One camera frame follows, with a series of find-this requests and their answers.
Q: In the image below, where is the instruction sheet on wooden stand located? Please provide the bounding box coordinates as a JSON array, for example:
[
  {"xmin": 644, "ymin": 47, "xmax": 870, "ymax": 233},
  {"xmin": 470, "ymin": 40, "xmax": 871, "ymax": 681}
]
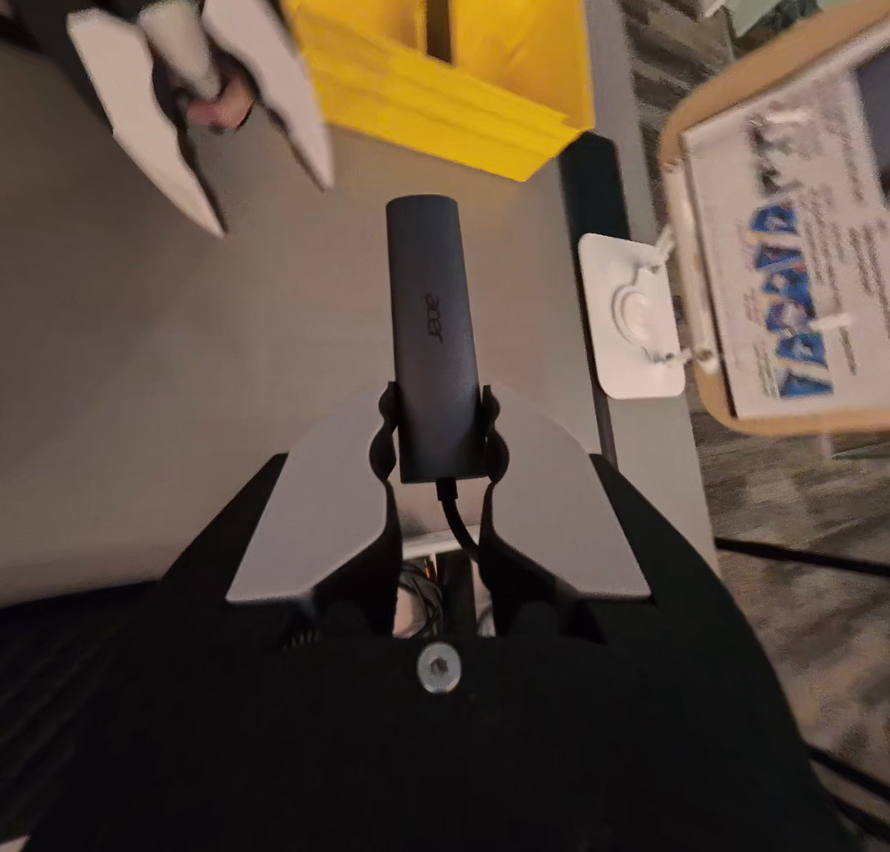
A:
[{"xmin": 657, "ymin": 0, "xmax": 890, "ymax": 439}]

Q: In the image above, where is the white metal stand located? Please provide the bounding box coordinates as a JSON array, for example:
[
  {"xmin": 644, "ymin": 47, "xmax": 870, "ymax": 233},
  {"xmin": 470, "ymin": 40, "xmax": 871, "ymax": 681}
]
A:
[{"xmin": 577, "ymin": 160, "xmax": 717, "ymax": 401}]

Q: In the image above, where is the black bin divider plate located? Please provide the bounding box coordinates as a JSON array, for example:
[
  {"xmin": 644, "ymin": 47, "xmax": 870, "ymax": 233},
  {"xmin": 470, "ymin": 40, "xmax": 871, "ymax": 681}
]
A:
[{"xmin": 424, "ymin": 0, "xmax": 454, "ymax": 66}]

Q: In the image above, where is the person's left hand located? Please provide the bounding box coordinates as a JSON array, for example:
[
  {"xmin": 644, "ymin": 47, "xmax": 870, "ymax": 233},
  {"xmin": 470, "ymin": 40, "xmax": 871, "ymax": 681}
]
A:
[{"xmin": 186, "ymin": 75, "xmax": 254, "ymax": 133}]

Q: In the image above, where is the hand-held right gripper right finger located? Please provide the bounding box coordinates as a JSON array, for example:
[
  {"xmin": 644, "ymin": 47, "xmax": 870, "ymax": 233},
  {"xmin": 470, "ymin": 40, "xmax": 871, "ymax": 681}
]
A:
[{"xmin": 477, "ymin": 381, "xmax": 655, "ymax": 622}]

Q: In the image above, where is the yellow storage bin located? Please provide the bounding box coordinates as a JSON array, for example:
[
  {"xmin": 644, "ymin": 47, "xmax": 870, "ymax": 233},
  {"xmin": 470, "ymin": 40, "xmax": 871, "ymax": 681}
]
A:
[{"xmin": 278, "ymin": 0, "xmax": 597, "ymax": 184}]

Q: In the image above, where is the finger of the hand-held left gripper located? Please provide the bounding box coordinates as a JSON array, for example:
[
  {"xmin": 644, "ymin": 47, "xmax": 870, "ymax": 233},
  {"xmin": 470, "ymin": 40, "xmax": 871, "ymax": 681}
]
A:
[
  {"xmin": 202, "ymin": 0, "xmax": 336, "ymax": 192},
  {"xmin": 64, "ymin": 9, "xmax": 229, "ymax": 240}
]

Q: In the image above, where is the grey USB hub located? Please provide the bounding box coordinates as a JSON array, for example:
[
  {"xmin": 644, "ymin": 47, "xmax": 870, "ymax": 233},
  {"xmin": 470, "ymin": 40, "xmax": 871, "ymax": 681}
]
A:
[{"xmin": 384, "ymin": 195, "xmax": 484, "ymax": 568}]

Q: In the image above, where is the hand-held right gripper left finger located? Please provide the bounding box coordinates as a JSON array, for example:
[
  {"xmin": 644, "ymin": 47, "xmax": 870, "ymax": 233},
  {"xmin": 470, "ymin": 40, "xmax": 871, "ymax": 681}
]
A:
[{"xmin": 224, "ymin": 379, "xmax": 406, "ymax": 620}]

